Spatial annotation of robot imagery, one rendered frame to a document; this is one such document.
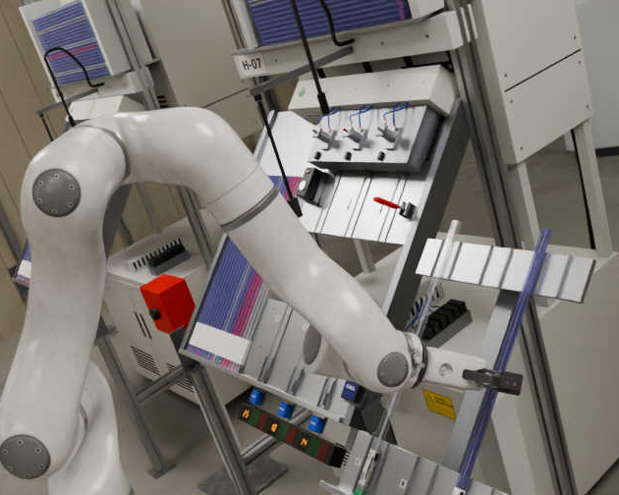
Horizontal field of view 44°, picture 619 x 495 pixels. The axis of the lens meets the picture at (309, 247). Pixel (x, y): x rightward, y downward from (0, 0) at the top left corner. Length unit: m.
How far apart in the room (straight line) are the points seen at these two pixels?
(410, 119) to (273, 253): 0.73
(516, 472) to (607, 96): 3.44
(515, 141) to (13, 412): 1.19
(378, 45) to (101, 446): 1.00
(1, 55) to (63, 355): 4.13
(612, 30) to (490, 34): 2.84
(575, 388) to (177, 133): 1.41
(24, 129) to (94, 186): 4.19
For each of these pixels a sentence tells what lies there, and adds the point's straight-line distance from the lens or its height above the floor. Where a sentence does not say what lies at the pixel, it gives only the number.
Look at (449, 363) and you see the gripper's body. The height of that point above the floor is 0.98.
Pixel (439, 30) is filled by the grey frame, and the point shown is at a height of 1.35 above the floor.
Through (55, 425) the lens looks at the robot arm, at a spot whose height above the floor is 1.09.
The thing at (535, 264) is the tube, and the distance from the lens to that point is 1.26.
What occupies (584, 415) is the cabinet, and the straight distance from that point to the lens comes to 2.17.
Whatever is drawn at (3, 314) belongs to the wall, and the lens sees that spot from 5.08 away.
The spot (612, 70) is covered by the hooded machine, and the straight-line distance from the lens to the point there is 4.60.
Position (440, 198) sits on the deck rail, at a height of 1.03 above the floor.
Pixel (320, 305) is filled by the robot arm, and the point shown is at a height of 1.16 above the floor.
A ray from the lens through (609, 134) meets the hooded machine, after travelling 4.72.
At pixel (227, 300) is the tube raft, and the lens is 1.98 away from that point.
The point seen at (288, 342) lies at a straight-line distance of 1.76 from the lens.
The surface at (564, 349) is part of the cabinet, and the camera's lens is 2.04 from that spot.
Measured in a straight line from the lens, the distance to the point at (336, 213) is 1.79.
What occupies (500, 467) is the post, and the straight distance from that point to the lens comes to 1.40.
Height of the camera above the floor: 1.56
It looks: 20 degrees down
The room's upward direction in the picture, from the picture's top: 18 degrees counter-clockwise
